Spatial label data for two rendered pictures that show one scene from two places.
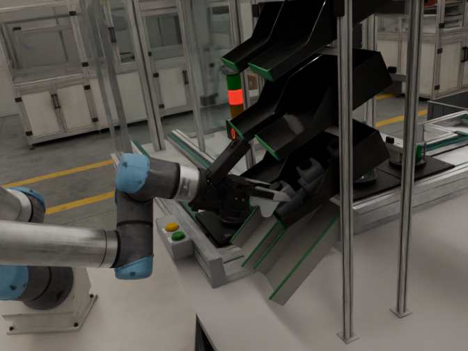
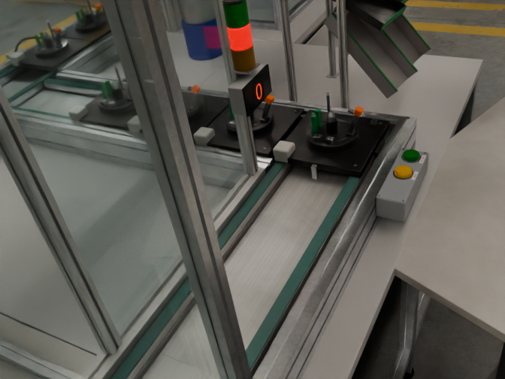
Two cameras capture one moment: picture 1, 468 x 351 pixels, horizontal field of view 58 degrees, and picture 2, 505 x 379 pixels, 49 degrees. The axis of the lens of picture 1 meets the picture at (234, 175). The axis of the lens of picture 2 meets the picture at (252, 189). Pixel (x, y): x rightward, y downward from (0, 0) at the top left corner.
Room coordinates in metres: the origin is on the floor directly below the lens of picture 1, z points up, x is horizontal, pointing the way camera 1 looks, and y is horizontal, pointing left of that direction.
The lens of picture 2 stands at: (2.16, 0.88, 1.80)
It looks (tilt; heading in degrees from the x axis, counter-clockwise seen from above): 38 degrees down; 236
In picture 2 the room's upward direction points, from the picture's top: 10 degrees counter-clockwise
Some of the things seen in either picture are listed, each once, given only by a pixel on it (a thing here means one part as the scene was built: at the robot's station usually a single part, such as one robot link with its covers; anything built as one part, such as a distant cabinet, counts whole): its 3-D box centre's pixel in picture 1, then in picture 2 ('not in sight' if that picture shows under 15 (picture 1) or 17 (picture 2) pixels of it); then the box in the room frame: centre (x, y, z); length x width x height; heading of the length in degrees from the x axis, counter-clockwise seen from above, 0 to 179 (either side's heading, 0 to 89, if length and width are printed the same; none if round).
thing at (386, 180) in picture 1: (358, 168); not in sight; (1.46, -0.47, 1.01); 0.24 x 0.24 x 0.13; 22
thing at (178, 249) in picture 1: (173, 235); (403, 183); (1.28, 0.23, 0.93); 0.21 x 0.07 x 0.06; 22
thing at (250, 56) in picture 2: (237, 109); (243, 56); (1.50, -0.04, 1.28); 0.05 x 0.05 x 0.05
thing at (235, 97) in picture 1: (235, 95); (240, 34); (1.50, -0.04, 1.33); 0.05 x 0.05 x 0.05
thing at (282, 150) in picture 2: not in sight; (284, 151); (1.40, -0.06, 0.97); 0.05 x 0.05 x 0.04; 22
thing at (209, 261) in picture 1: (175, 212); (352, 232); (1.48, 0.24, 0.91); 0.89 x 0.06 x 0.11; 22
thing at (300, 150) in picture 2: (239, 219); (332, 140); (1.28, 0.00, 0.96); 0.24 x 0.24 x 0.02; 22
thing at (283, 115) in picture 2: not in sight; (247, 111); (1.37, -0.24, 1.01); 0.24 x 0.24 x 0.13; 22
